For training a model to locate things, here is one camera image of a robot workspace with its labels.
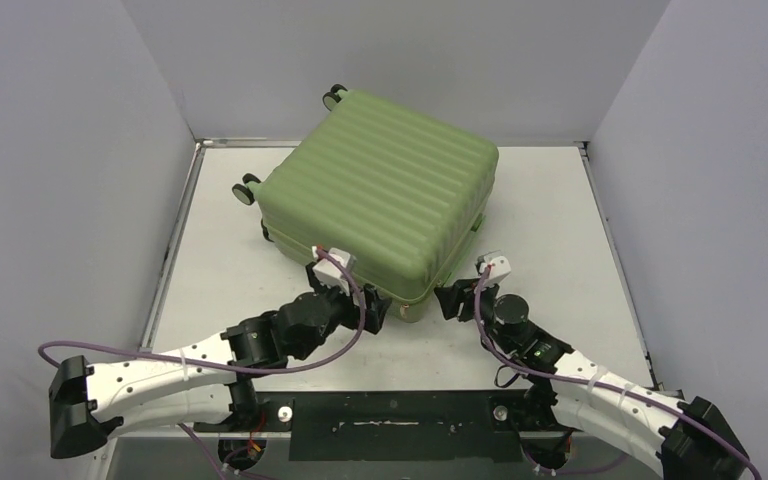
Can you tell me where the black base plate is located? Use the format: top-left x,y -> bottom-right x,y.
217,389 -> 573,470

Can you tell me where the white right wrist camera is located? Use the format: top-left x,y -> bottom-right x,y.
475,250 -> 512,288

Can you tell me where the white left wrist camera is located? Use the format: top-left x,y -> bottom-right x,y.
311,246 -> 355,296

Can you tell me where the far left suitcase wheel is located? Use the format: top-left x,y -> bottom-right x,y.
322,84 -> 348,111

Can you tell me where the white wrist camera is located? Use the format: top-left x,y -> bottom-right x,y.
311,246 -> 355,296
475,250 -> 512,288

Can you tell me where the middle left suitcase wheel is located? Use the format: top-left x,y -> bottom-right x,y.
231,173 -> 261,206

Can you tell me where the green suitcase with blue lining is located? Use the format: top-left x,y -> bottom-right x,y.
254,88 -> 500,323

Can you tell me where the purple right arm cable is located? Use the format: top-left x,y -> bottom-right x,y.
473,263 -> 763,480

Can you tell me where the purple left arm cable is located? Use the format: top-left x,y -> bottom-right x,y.
37,248 -> 369,480

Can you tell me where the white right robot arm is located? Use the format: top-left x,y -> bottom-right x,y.
434,278 -> 761,479

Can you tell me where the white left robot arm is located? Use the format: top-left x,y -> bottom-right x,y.
48,259 -> 391,459

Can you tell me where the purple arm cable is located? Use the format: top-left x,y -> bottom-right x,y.
473,263 -> 763,480
37,248 -> 369,480

